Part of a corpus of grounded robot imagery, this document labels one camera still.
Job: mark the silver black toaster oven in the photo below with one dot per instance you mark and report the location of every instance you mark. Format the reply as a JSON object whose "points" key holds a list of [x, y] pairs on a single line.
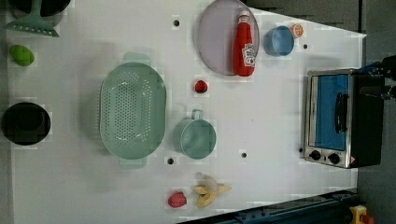
{"points": [[343, 123]]}

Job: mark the grey round plate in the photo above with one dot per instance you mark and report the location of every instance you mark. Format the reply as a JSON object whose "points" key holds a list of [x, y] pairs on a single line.
{"points": [[216, 33]]}

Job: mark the small red strawberry toy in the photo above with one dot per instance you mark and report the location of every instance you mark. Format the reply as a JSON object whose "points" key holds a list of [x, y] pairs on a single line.
{"points": [[200, 86]]}

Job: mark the green cup with handle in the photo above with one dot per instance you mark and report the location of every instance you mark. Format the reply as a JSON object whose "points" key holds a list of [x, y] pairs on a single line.
{"points": [[195, 137]]}

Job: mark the red ketchup bottle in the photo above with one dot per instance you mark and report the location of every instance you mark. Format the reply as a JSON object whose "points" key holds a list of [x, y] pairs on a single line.
{"points": [[244, 55]]}

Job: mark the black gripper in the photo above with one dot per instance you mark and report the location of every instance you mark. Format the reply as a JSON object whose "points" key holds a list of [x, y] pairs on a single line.
{"points": [[384, 69]]}

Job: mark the green slotted spatula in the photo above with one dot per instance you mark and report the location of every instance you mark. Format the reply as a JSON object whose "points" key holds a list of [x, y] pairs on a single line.
{"points": [[33, 22]]}

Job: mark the green perforated colander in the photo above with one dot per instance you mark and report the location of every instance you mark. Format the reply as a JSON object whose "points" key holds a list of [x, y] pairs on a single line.
{"points": [[132, 110]]}

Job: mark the large red strawberry toy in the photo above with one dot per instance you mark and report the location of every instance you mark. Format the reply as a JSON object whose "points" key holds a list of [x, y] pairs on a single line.
{"points": [[177, 199]]}

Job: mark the orange slice toy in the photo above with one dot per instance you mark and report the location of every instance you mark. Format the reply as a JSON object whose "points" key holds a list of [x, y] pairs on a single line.
{"points": [[297, 30]]}

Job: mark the blue metal frame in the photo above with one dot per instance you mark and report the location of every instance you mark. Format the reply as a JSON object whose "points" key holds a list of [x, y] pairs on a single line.
{"points": [[329, 208]]}

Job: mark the green lime toy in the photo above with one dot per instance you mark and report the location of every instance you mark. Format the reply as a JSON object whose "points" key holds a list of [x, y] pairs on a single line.
{"points": [[22, 55]]}

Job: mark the peeled banana toy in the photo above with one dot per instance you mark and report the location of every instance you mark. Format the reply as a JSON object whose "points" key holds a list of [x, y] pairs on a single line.
{"points": [[209, 191]]}

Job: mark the blue bowl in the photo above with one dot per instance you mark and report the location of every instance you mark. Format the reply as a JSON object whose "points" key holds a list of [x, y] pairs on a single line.
{"points": [[279, 41]]}

